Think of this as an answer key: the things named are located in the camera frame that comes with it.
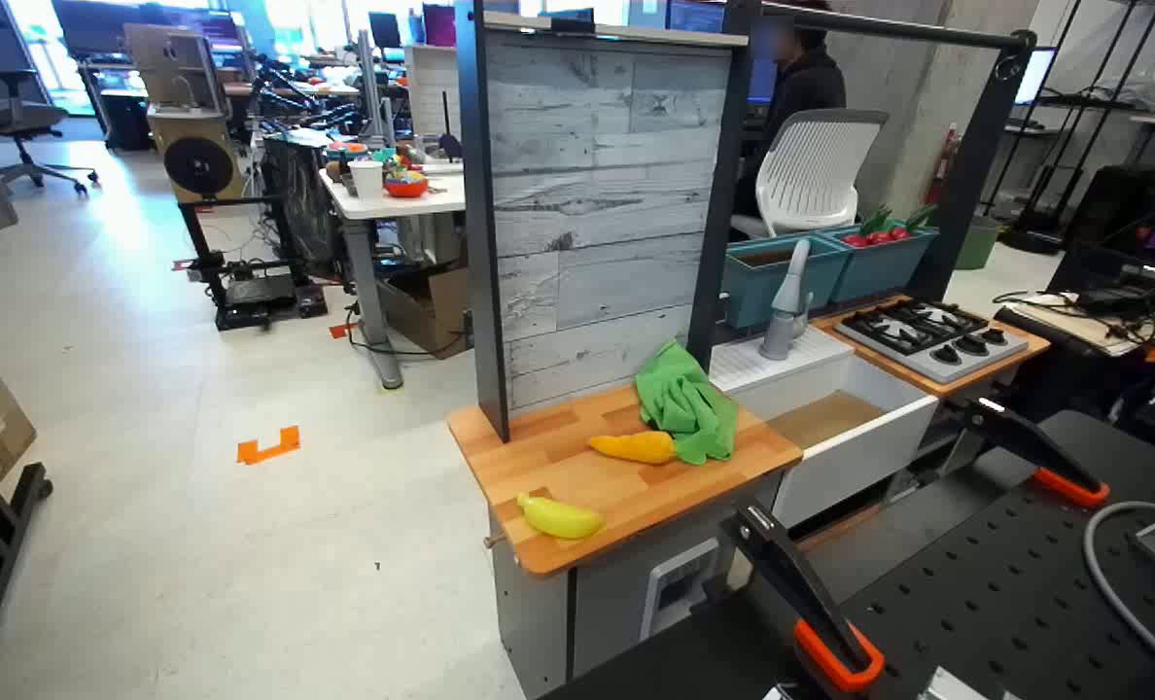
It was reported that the red toy food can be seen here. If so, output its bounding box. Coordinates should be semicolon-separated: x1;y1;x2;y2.
846;226;913;254

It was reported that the grey toy stove top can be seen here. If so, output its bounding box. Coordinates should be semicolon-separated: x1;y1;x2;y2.
834;294;1032;386

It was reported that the green bin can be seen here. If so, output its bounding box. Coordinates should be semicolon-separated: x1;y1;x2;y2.
957;217;1005;274

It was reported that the green cloth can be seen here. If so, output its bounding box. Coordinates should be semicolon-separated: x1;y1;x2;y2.
632;340;742;468

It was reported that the wooden countertop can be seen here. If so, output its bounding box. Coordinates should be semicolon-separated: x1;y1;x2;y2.
449;382;806;578

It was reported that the wooden stove base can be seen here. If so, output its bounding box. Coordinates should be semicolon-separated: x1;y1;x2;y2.
811;292;1053;399

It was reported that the person in dark jacket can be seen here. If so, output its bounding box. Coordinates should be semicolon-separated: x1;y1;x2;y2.
730;0;854;217

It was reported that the black equipment pile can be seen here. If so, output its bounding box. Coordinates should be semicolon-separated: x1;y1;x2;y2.
1060;162;1155;322

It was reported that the grey wood backsplash panel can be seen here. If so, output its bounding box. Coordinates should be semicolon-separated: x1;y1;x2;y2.
483;32;738;420

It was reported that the black metal frame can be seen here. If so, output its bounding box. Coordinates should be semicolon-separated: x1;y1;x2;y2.
456;0;1038;442

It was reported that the white cup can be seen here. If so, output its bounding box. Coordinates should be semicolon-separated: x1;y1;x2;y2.
348;157;384;201

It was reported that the yellow toy banana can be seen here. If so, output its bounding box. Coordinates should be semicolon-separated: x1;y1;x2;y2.
513;489;606;543

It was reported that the black clamp orange handle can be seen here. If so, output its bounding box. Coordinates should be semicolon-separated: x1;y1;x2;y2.
723;500;891;700
944;393;1115;515

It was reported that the white cable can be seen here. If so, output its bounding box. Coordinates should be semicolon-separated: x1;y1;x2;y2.
1083;499;1155;700

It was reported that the black equipment cart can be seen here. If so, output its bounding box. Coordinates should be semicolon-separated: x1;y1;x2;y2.
180;189;331;335

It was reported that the grey office chair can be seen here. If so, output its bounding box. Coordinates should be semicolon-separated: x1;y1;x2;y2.
0;64;103;198

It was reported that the grey toy faucet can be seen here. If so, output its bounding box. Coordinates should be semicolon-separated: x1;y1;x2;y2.
760;232;817;367

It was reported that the orange floor tape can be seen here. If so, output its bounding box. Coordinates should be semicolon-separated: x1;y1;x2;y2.
235;425;305;469

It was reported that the black metal shelf rack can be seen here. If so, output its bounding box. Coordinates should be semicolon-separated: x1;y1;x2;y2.
999;0;1155;255

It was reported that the red bowl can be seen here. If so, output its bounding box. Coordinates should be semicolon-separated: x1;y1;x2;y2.
383;166;432;201

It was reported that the white desk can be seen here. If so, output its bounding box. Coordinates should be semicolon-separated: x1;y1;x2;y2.
314;158;471;393

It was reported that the grey kitchen cabinet base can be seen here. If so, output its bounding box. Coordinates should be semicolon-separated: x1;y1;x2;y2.
487;463;786;700

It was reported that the cardboard box under desk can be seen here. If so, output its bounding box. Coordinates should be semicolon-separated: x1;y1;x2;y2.
378;255;474;362

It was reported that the wooden cabinet with speaker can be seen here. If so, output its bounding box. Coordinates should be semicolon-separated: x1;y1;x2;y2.
124;21;257;205

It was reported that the teal plastic bin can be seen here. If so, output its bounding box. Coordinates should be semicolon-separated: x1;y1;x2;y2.
723;232;854;335
834;223;943;312

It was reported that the white toy sink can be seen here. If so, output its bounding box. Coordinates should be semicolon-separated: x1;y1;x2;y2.
710;322;943;529

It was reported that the orange-yellow toy fruit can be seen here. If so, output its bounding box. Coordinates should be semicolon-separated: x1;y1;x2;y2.
584;429;680;468

